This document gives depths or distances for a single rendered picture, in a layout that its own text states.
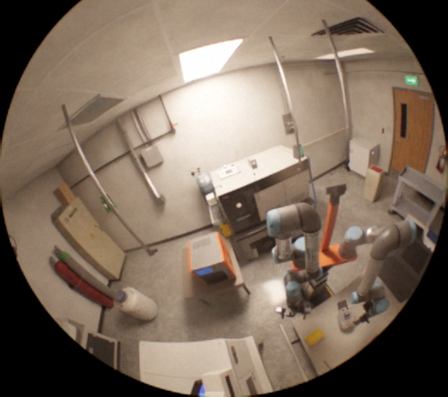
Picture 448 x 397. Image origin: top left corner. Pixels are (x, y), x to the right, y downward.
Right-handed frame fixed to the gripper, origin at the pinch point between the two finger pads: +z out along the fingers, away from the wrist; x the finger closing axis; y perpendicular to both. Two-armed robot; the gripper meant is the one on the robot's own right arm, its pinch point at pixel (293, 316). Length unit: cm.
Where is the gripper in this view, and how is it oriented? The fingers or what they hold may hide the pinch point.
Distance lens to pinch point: 108.2
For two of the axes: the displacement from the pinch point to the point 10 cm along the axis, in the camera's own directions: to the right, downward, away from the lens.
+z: 2.5, 9.7, 0.2
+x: -8.4, 2.1, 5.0
